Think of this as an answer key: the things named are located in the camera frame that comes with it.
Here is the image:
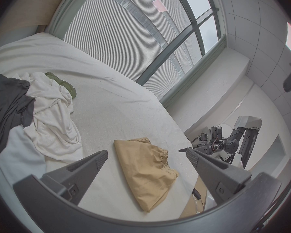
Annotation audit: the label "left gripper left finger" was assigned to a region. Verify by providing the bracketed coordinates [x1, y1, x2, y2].
[42, 150, 109, 206]

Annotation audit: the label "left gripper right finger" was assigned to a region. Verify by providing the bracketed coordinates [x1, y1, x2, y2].
[186, 148, 252, 206]

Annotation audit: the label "tan shorts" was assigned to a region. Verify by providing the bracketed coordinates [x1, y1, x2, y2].
[114, 137, 179, 213]

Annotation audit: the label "bed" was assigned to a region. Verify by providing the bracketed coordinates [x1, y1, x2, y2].
[0, 0, 199, 219]

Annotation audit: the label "white garment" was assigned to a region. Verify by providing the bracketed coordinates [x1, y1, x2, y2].
[8, 72, 83, 160]

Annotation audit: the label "pale grey garment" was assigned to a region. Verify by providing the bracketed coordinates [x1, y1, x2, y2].
[0, 125, 48, 177]

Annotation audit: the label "green garment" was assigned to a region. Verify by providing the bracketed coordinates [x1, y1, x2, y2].
[45, 72, 77, 100]

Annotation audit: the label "black garment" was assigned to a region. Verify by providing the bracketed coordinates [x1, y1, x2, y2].
[0, 74, 36, 164]

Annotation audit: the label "window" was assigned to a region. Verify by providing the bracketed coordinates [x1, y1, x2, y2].
[63, 0, 221, 100]

